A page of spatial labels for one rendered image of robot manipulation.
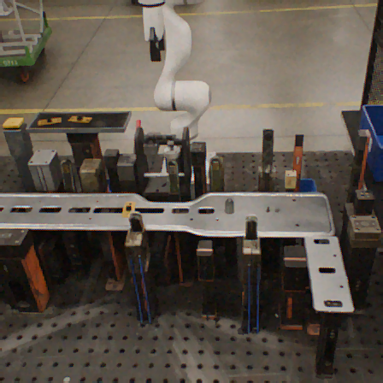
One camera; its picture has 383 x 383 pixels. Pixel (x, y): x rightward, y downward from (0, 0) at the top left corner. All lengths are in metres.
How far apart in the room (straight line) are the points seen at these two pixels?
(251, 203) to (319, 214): 0.22
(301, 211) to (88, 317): 0.80
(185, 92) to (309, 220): 0.73
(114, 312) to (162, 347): 0.23
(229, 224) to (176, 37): 0.78
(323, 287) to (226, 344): 0.40
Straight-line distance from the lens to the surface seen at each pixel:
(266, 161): 1.69
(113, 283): 1.85
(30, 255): 1.68
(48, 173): 1.82
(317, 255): 1.49
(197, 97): 1.96
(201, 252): 1.50
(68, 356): 1.69
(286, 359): 1.61
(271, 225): 1.57
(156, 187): 1.82
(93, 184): 1.79
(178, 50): 1.97
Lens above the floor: 2.01
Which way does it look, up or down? 36 degrees down
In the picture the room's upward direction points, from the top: 4 degrees counter-clockwise
